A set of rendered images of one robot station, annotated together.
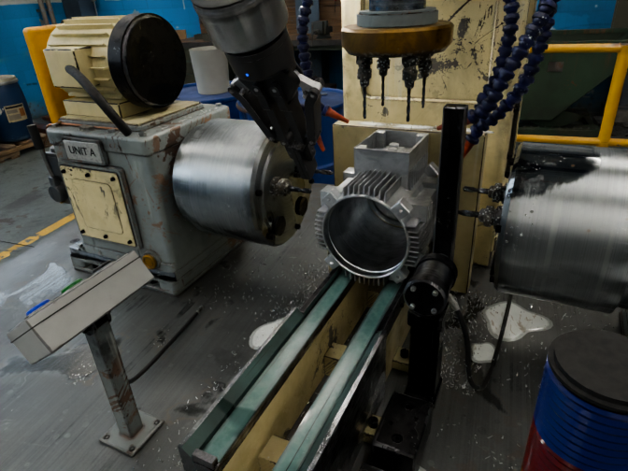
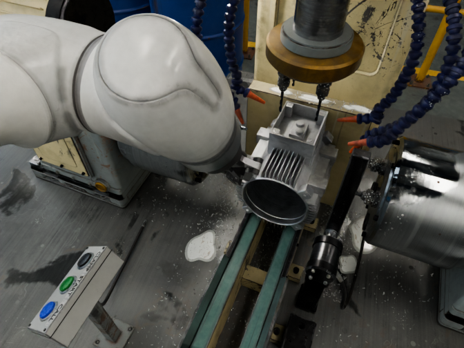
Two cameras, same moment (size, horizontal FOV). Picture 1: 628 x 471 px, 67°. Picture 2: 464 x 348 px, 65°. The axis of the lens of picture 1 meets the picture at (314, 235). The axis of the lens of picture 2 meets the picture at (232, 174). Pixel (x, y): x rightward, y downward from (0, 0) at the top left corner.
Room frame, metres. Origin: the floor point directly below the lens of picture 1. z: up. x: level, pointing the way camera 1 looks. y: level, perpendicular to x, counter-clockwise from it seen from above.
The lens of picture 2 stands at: (0.23, 0.05, 1.69)
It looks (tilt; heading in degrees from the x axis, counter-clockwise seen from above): 49 degrees down; 355
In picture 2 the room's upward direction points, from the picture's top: straight up
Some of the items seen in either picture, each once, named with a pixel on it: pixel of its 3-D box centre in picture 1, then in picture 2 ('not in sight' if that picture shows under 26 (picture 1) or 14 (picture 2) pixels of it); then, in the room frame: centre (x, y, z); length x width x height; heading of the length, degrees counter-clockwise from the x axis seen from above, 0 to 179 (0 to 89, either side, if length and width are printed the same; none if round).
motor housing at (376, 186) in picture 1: (383, 214); (287, 172); (0.79, -0.13, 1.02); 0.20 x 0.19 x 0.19; 151
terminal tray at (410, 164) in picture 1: (392, 159); (297, 133); (0.83, -0.15, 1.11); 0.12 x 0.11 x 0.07; 151
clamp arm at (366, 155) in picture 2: (448, 194); (344, 199); (0.62, -0.20, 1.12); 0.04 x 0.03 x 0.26; 152
